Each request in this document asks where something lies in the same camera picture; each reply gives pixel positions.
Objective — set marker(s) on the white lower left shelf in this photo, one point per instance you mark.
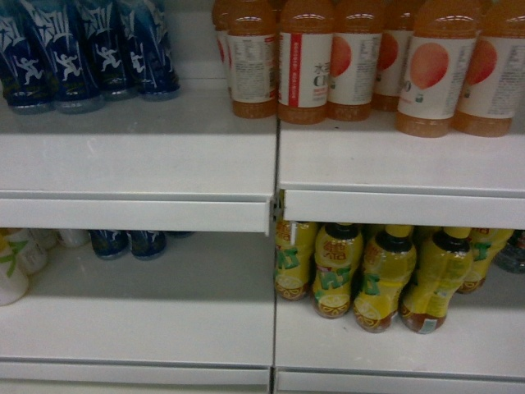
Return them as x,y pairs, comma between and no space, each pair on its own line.
200,314

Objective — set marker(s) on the white right shelf board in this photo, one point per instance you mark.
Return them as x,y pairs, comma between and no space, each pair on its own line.
368,172

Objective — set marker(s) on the blue sports drink bottle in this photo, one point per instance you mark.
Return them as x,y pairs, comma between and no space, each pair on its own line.
56,25
105,41
149,49
23,73

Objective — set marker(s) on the white drink bottle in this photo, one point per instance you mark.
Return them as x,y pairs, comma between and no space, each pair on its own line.
21,256

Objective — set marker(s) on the orange peach juice bottle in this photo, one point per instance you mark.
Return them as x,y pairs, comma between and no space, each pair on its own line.
219,19
494,83
396,36
251,39
354,55
440,51
306,33

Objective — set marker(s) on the white left shelf board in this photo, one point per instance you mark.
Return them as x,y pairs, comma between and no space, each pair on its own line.
187,164

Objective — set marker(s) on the yellow lemon tea bottle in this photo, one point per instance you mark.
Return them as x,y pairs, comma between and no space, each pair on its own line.
388,263
485,244
338,250
295,244
444,260

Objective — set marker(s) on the blue bottle lower shelf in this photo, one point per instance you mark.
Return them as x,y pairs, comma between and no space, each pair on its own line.
109,244
146,245

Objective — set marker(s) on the white shelf board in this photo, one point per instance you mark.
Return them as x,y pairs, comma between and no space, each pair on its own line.
368,172
187,164

